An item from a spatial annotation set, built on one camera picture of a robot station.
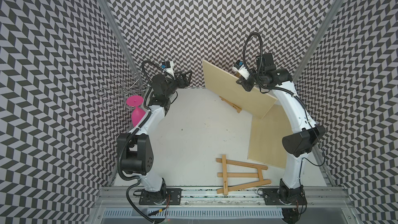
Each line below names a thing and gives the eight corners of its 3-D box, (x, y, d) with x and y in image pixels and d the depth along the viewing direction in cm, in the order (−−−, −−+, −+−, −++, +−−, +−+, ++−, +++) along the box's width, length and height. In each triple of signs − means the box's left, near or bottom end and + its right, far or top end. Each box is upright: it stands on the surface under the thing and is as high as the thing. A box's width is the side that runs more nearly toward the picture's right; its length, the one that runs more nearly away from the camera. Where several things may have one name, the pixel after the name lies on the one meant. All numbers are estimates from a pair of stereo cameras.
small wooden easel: (218, 99, 114) (218, 96, 111) (220, 98, 115) (220, 94, 112) (239, 113, 106) (240, 110, 103) (240, 112, 107) (241, 108, 104)
